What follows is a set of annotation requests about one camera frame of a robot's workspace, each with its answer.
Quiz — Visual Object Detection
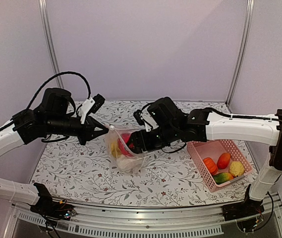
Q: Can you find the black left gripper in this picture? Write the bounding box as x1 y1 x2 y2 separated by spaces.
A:
47 115 109 145

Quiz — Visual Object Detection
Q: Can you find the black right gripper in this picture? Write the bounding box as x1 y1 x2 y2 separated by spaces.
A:
124 123 179 155

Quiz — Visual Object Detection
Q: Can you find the clear zip top bag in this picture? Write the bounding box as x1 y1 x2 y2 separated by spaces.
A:
105 125 152 174

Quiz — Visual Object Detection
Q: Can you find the red toy apple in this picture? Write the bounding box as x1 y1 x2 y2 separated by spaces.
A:
121 133 131 143
117 139 133 157

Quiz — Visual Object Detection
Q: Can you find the yellow toy lemon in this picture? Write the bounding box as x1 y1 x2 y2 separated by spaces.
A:
110 141 121 159

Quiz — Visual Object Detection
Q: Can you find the white toy cauliflower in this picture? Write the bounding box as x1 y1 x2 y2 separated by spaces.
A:
116 157 144 173

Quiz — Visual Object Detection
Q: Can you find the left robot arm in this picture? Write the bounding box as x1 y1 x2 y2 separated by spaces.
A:
0 88 109 216

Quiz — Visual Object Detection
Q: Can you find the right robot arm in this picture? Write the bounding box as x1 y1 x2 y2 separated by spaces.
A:
126 97 282 216

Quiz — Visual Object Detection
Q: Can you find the floral table mat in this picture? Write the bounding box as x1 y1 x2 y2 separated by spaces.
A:
29 100 264 208

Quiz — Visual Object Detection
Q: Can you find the pink plastic basket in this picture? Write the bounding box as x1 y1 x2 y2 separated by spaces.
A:
187 139 252 192

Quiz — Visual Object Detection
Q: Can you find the orange toy tangerine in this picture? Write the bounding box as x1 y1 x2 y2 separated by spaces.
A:
203 157 218 175

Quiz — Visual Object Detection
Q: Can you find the small circuit board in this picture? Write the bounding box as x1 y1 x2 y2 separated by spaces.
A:
61 209 76 220

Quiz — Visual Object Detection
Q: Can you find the red orange toy mango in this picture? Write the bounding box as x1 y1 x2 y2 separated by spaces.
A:
217 153 231 170

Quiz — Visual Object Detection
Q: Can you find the green orange toy mango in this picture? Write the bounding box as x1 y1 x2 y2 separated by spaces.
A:
213 172 234 185

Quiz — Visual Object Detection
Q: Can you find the yellow toy corn piece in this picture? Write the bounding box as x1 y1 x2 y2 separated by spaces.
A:
229 161 245 177

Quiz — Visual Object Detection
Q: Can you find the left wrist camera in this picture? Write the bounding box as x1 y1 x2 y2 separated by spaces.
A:
76 94 105 124

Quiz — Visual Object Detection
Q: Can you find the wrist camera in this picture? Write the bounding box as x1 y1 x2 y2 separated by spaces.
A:
133 109 159 132
76 94 105 124

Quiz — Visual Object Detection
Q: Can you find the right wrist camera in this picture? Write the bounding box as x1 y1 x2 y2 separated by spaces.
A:
133 109 159 132

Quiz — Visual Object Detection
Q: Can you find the front aluminium rail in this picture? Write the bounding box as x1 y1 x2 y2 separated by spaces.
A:
5 193 282 238

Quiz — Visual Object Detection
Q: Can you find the left aluminium frame post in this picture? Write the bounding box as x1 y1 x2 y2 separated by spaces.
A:
38 0 60 74

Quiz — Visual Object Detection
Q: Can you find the aluminium frame post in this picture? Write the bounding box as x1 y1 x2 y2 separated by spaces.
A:
38 0 60 74
226 0 255 107

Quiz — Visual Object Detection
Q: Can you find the right aluminium frame post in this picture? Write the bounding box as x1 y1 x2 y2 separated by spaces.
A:
226 0 255 107

